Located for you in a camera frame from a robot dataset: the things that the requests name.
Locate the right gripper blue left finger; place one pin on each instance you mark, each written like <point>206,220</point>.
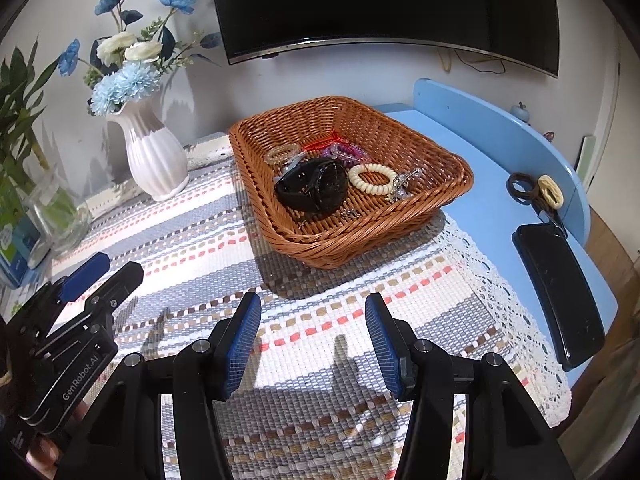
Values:
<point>233,340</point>

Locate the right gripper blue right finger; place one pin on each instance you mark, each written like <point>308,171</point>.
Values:
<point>390,347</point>

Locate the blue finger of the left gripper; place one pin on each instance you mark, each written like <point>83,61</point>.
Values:
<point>74,285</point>
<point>102,304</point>

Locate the silver metal keychain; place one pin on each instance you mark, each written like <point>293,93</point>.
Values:
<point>290,165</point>

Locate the left hand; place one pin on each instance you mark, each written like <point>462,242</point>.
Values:
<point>45,451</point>

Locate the clear glass vase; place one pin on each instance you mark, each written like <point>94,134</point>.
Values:
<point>61,216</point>

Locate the striped woven table mat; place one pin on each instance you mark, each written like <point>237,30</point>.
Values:
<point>312,403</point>

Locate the green bamboo plant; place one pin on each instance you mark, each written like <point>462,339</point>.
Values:
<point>21,105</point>

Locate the white ribbed ceramic vase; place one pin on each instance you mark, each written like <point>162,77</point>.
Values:
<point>156,159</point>

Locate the brown wicker basket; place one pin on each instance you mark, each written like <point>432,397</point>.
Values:
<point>398,178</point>

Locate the black phone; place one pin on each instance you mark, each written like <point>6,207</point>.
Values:
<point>574,321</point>

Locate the cream scrunchie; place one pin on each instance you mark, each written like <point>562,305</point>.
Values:
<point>550,192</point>

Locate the blue white artificial flowers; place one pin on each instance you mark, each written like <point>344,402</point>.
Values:
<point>129,65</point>

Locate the blue desk edge board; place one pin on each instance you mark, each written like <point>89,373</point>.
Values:
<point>509,142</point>

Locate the blue white bottle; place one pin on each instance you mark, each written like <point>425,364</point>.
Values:
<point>520,111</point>

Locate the black curved monitor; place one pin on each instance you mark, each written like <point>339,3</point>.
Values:
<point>526,32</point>

